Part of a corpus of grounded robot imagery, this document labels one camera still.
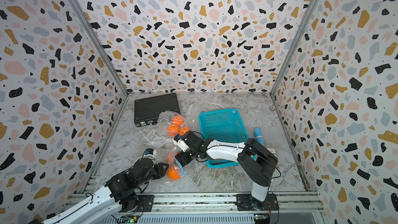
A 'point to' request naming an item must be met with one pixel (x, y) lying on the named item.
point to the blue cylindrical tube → (258, 135)
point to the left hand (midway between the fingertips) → (168, 167)
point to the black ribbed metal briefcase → (147, 110)
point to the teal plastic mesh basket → (224, 125)
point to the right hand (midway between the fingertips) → (178, 159)
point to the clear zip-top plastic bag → (170, 124)
